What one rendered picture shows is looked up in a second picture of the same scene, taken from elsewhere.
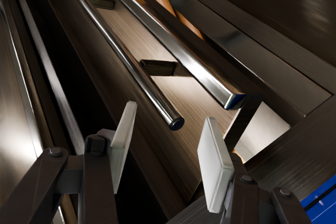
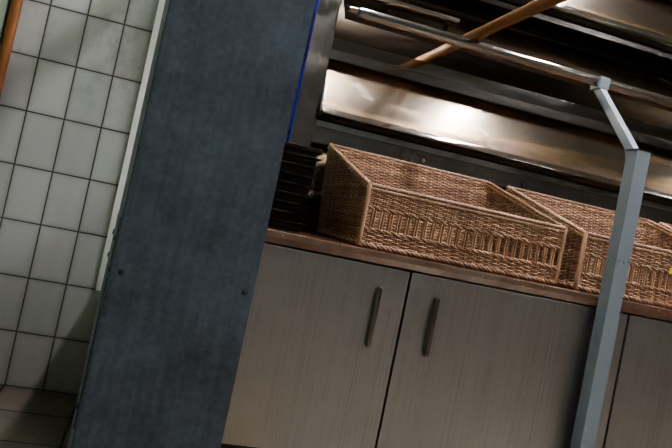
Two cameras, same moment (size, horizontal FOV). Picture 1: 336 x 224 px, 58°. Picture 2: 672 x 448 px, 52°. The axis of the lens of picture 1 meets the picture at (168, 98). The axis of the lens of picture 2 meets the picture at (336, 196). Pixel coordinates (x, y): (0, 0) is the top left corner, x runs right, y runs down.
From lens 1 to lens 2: 1.90 m
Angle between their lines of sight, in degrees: 28
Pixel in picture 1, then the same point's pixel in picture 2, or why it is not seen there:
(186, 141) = not seen: outside the picture
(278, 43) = (361, 62)
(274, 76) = (353, 46)
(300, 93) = (340, 43)
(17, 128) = not seen: outside the picture
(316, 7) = (361, 90)
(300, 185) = (321, 12)
